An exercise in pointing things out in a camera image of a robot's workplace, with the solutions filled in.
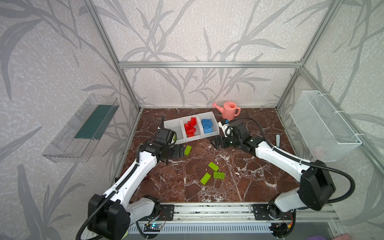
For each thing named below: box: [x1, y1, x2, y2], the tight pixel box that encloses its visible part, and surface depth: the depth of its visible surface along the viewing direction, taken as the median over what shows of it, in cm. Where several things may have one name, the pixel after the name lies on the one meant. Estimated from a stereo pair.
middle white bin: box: [180, 114, 204, 143], surface depth 101 cm
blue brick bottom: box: [203, 127, 214, 134], surface depth 104 cm
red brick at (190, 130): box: [185, 125, 197, 136], surface depth 104 cm
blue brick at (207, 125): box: [202, 122, 214, 130], surface depth 106 cm
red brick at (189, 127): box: [184, 120, 194, 133], surface depth 105 cm
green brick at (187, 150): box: [184, 145, 192, 157], surface depth 97 cm
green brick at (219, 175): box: [213, 171, 225, 180], surface depth 86 cm
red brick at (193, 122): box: [187, 117, 197, 127], surface depth 109 cm
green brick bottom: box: [200, 172, 212, 186], surface depth 86 cm
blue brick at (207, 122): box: [201, 118, 213, 127], surface depth 110 cm
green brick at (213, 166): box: [208, 161, 220, 172], surface depth 91 cm
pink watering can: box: [212, 101, 241, 121], surface depth 110 cm
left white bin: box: [163, 118, 186, 144], surface depth 104 cm
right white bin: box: [196, 111, 220, 138], surface depth 104 cm
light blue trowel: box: [275, 134, 281, 148], surface depth 101 cm
